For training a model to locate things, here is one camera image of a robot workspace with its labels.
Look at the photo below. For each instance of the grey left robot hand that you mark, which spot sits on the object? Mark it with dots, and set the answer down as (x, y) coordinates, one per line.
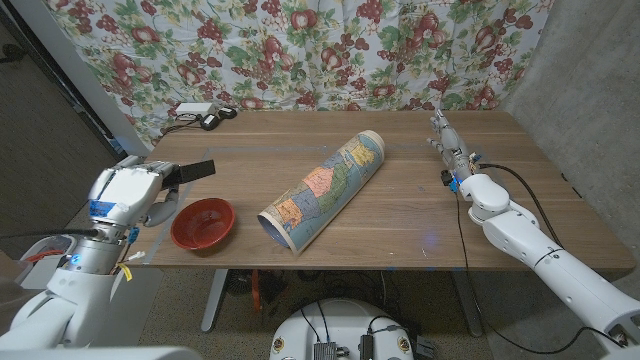
(130, 192)

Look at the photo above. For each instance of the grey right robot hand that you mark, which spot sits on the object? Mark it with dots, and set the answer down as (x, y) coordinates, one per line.
(452, 147)

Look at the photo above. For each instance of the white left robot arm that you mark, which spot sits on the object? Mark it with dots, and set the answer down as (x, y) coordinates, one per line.
(65, 290)

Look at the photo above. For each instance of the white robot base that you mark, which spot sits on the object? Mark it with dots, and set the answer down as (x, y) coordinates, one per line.
(345, 320)

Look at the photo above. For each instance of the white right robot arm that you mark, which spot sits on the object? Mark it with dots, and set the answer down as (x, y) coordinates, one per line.
(550, 260)

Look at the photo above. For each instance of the red bowl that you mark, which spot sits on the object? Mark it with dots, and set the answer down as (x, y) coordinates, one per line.
(202, 225)

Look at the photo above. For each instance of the rolled colourful map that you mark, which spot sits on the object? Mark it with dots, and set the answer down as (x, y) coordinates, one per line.
(325, 190)

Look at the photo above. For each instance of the dark brown door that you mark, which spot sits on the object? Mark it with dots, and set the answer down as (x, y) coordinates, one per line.
(40, 150)

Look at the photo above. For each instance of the white bin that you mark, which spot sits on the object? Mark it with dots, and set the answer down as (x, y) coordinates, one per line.
(42, 250)

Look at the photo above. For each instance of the white adapter box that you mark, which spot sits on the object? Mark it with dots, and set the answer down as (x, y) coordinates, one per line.
(194, 108)

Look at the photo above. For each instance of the black power adapter brick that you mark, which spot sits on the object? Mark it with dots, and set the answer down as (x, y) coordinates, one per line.
(209, 121)

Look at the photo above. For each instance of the white table leg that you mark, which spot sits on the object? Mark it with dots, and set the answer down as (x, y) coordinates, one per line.
(215, 300)

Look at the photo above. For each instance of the black fan under table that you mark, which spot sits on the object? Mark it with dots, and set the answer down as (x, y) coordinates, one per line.
(237, 282)

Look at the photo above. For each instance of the floral fruit print backdrop cloth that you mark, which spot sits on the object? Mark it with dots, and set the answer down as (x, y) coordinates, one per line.
(310, 75)

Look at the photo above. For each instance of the dark table leg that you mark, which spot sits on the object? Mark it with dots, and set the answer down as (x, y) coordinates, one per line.
(470, 310)

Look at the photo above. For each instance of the white robot torso edge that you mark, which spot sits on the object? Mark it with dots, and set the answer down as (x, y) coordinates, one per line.
(100, 354)

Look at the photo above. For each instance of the black electronics box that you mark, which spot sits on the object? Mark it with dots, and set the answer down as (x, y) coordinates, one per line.
(366, 347)

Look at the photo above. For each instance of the grey electronics box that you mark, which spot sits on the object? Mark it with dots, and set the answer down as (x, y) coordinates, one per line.
(325, 351)

